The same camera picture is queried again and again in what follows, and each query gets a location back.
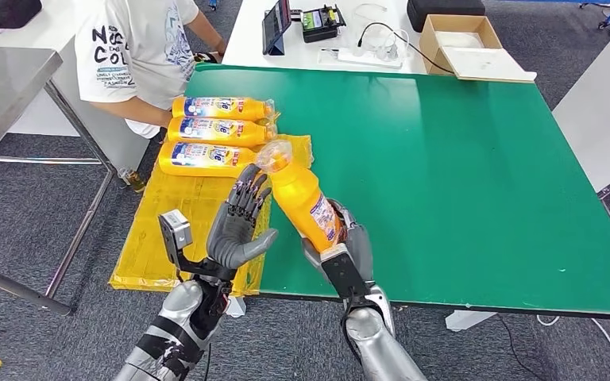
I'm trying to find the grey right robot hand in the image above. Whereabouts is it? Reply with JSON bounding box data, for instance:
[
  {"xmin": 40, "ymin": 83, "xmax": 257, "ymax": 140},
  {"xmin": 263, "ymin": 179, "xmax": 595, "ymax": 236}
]
[{"xmin": 301, "ymin": 198, "xmax": 375, "ymax": 284}]

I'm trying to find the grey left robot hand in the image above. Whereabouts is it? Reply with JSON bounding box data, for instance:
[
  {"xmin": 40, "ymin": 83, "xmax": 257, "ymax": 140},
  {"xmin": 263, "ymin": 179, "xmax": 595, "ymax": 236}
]
[{"xmin": 206, "ymin": 163, "xmax": 280, "ymax": 271}]

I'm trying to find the orange bottle with clear cap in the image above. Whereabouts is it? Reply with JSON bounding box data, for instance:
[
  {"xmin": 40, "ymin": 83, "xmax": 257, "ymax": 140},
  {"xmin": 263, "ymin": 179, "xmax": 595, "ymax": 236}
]
[
  {"xmin": 157, "ymin": 140, "xmax": 260, "ymax": 179},
  {"xmin": 171, "ymin": 96, "xmax": 276, "ymax": 123},
  {"xmin": 254, "ymin": 138, "xmax": 345, "ymax": 255},
  {"xmin": 166, "ymin": 115, "xmax": 279, "ymax": 148}
]

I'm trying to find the white table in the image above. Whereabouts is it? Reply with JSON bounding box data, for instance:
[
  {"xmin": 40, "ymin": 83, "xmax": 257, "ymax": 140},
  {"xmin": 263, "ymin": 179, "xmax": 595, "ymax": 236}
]
[
  {"xmin": 0, "ymin": 0, "xmax": 153, "ymax": 174},
  {"xmin": 220, "ymin": 0, "xmax": 432, "ymax": 75},
  {"xmin": 550, "ymin": 10, "xmax": 610, "ymax": 201}
]

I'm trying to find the black tablet on stand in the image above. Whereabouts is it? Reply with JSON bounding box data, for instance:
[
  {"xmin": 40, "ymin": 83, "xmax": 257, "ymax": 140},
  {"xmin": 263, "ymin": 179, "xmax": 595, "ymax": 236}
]
[{"xmin": 261, "ymin": 0, "xmax": 293, "ymax": 56}]

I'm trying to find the yellow plastic film sheet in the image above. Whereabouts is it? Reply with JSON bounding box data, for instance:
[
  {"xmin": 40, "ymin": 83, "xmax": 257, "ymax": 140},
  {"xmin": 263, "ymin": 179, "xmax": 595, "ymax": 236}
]
[{"xmin": 109, "ymin": 107, "xmax": 315, "ymax": 298}]

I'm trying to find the person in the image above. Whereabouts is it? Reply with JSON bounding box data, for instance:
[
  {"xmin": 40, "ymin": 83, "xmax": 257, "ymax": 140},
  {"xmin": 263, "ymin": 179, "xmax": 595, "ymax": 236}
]
[{"xmin": 74, "ymin": 0, "xmax": 229, "ymax": 140}]

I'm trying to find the black handheld device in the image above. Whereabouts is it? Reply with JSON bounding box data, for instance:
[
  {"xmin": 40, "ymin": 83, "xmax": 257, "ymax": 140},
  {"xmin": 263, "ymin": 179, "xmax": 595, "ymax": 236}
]
[{"xmin": 300, "ymin": 4, "xmax": 348, "ymax": 44}]

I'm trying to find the white power strip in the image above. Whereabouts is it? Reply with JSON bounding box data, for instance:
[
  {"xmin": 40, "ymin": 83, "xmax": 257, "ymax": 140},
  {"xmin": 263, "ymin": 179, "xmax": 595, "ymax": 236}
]
[{"xmin": 317, "ymin": 46, "xmax": 404, "ymax": 70}]

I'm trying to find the green topped table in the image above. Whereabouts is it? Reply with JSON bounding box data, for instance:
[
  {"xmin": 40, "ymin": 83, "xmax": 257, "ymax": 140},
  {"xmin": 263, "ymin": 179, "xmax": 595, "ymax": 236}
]
[{"xmin": 109, "ymin": 63, "xmax": 610, "ymax": 333}]

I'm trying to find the steel table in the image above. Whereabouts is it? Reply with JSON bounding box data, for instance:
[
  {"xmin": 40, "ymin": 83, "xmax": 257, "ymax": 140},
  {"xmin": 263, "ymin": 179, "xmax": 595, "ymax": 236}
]
[{"xmin": 0, "ymin": 46, "xmax": 119, "ymax": 318}]

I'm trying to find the black bag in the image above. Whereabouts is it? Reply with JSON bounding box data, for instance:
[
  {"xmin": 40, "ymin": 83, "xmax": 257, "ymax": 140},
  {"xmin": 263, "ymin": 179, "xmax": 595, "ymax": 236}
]
[{"xmin": 0, "ymin": 0, "xmax": 44, "ymax": 38}]

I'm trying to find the open cardboard box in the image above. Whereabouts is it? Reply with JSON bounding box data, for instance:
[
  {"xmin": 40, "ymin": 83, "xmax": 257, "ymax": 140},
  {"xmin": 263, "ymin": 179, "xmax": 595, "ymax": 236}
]
[{"xmin": 418, "ymin": 13, "xmax": 538, "ymax": 85}]

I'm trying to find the black case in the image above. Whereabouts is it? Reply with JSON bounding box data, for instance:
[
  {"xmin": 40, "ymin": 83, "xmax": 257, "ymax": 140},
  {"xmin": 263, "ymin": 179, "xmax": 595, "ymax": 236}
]
[{"xmin": 406, "ymin": 0, "xmax": 487, "ymax": 33}]

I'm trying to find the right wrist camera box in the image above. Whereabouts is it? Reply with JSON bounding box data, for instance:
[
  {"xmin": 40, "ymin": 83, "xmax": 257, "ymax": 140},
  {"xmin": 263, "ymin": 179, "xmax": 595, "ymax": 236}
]
[{"xmin": 319, "ymin": 250, "xmax": 373, "ymax": 302}]

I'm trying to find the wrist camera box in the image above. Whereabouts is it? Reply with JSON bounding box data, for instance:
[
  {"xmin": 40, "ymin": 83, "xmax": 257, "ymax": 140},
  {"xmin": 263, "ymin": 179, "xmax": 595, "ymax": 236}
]
[
  {"xmin": 157, "ymin": 208, "xmax": 195, "ymax": 265},
  {"xmin": 319, "ymin": 250, "xmax": 373, "ymax": 302}
]

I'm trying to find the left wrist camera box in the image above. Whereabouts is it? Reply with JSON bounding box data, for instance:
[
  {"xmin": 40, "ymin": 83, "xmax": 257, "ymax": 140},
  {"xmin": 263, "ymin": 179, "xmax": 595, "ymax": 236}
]
[{"xmin": 157, "ymin": 208, "xmax": 195, "ymax": 265}]

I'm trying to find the black floor cable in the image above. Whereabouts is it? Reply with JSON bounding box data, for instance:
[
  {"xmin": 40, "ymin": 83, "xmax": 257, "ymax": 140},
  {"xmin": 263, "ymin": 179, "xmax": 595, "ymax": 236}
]
[{"xmin": 496, "ymin": 314, "xmax": 548, "ymax": 381}]

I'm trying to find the black power cable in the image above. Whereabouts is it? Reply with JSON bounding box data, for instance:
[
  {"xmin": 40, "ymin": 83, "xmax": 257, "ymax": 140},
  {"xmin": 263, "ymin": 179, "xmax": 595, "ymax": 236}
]
[{"xmin": 356, "ymin": 21, "xmax": 455, "ymax": 76}]

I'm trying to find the white floor cable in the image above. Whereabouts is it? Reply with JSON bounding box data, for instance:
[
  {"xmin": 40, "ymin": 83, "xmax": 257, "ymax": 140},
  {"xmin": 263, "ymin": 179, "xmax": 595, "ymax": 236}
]
[{"xmin": 535, "ymin": 314, "xmax": 610, "ymax": 362}]

